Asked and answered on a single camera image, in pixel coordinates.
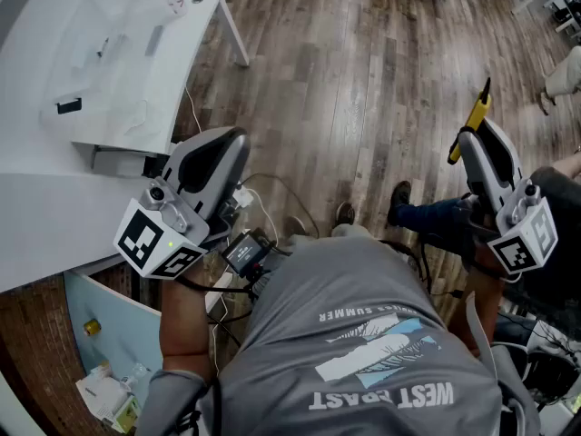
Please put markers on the yellow can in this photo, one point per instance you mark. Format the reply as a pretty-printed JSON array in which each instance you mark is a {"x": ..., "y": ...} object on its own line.
[{"x": 92, "y": 327}]

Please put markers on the person's grey printed t-shirt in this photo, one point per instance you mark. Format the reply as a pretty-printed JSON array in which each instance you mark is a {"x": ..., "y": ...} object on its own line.
[{"x": 345, "y": 280}]

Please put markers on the green and white box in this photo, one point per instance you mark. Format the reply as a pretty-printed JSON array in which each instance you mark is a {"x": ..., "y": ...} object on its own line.
[{"x": 127, "y": 413}]

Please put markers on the person's right shoe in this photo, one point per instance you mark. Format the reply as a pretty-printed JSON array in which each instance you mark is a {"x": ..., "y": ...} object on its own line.
[{"x": 346, "y": 214}]

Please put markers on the small black rectangular object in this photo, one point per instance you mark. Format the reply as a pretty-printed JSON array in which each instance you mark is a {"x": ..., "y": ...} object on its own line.
[{"x": 69, "y": 106}]

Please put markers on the white table with grommet hole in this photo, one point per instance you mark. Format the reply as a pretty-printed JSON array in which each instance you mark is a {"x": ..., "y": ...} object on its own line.
[{"x": 190, "y": 62}]

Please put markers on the clear bottle with red mark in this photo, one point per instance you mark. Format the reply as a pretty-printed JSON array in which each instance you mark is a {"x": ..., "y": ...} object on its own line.
[{"x": 178, "y": 5}]

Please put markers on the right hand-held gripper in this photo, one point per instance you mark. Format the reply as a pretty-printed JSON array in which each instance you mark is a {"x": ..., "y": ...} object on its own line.
[{"x": 522, "y": 248}]

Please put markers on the person's right forearm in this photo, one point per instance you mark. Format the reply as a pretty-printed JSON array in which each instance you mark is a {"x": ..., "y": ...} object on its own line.
[{"x": 483, "y": 280}]

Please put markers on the white power adapter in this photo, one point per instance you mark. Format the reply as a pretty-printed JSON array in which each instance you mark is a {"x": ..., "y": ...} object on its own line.
[{"x": 243, "y": 196}]

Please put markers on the person's shoe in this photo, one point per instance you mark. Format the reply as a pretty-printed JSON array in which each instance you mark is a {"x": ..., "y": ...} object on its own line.
[
  {"x": 296, "y": 226},
  {"x": 346, "y": 214}
]

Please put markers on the small black screen device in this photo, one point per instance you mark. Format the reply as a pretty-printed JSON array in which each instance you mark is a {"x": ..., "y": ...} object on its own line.
[{"x": 245, "y": 252}]

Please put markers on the flat grey bar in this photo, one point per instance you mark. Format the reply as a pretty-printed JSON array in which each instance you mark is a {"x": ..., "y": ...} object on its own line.
[{"x": 154, "y": 40}]

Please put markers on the person's left forearm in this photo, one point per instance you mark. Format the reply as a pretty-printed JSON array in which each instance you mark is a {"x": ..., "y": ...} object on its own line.
[{"x": 186, "y": 320}]

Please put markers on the yellow plastic tool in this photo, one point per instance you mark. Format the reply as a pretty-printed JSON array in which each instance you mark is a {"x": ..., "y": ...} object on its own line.
[{"x": 474, "y": 116}]

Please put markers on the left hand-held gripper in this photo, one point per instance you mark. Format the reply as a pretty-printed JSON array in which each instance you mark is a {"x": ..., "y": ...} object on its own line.
[{"x": 150, "y": 239}]

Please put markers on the white cardboard box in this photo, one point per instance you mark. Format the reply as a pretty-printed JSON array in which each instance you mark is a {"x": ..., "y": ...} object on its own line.
[{"x": 100, "y": 393}]

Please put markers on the person's left shoe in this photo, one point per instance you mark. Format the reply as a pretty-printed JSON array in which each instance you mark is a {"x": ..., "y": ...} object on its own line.
[{"x": 296, "y": 226}]

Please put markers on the light blue table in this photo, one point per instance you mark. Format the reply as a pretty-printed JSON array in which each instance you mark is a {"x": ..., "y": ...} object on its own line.
[{"x": 118, "y": 325}]

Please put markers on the white counter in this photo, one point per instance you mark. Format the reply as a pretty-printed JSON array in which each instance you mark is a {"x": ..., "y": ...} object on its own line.
[{"x": 54, "y": 225}]

